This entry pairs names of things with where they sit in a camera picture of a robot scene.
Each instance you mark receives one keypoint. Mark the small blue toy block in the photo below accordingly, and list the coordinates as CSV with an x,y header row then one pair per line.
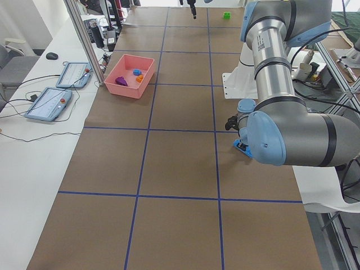
x,y
137,72

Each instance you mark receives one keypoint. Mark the near teach pendant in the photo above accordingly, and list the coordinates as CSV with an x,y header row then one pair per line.
x,y
49,104

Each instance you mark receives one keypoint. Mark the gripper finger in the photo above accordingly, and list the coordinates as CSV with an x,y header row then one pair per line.
x,y
242,147

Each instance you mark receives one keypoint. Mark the far teach pendant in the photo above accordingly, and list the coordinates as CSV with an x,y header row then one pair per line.
x,y
74,75

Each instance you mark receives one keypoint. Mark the black water bottle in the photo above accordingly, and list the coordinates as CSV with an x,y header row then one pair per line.
x,y
96,35

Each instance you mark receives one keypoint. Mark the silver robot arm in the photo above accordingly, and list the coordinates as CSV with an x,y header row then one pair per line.
x,y
280,130

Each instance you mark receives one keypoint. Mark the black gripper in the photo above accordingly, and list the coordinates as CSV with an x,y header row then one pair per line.
x,y
192,5

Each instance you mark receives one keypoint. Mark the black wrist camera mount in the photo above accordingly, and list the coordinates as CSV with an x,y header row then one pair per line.
x,y
232,123

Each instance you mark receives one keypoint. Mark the orange toy block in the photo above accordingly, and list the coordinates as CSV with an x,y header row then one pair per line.
x,y
139,78

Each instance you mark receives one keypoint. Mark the aluminium frame post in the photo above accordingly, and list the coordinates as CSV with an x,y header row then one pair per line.
x,y
77,21

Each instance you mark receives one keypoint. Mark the white pedestal column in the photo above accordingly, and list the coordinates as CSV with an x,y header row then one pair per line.
x,y
240,83

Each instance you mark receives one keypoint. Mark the purple toy block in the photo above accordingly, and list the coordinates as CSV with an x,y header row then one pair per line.
x,y
121,81

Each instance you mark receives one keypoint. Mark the teach pendant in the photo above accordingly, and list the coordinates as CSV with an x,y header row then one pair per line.
x,y
49,104
74,75

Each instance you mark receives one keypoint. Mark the long blue toy block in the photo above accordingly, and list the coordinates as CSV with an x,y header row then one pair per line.
x,y
249,154

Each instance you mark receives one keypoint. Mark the pink plastic box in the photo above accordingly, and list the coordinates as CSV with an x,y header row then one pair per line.
x,y
124,68

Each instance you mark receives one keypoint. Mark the black computer mouse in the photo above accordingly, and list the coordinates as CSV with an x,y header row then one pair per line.
x,y
52,56

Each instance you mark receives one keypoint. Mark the green toy block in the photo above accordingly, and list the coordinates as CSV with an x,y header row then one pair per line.
x,y
227,15

